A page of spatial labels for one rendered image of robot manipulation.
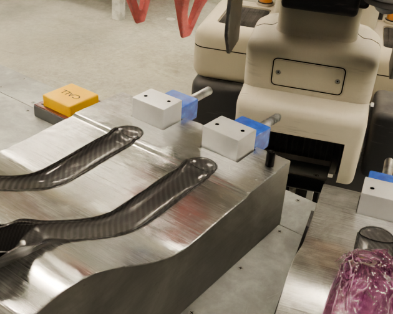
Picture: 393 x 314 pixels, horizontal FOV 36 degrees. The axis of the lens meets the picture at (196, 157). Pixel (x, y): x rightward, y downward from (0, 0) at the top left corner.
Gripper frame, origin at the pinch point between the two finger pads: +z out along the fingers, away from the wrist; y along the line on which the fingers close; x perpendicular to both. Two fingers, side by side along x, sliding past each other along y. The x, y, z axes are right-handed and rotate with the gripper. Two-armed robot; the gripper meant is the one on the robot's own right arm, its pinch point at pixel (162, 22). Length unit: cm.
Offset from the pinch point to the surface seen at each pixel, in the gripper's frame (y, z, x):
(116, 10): -212, 88, 214
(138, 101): -1.3, 9.7, -2.2
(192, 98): 1.6, 10.6, 4.8
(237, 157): 13.2, 11.9, -1.8
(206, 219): 16.7, 13.2, -12.3
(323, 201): 22.3, 15.8, 2.7
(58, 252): 14.1, 9.0, -28.6
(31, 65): -193, 96, 132
